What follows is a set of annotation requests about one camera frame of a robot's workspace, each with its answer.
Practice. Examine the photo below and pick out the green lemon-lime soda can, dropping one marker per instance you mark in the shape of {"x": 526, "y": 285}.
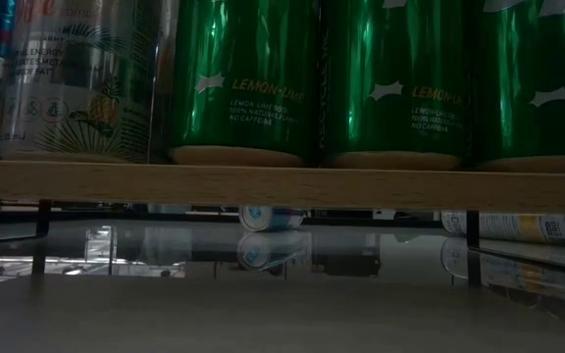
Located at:
{"x": 245, "y": 83}
{"x": 537, "y": 83}
{"x": 393, "y": 83}

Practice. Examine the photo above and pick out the wooden shelf with black frame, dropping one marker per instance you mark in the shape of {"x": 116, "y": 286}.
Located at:
{"x": 282, "y": 188}

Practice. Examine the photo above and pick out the black table frame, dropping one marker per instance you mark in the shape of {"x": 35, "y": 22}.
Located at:
{"x": 91, "y": 216}

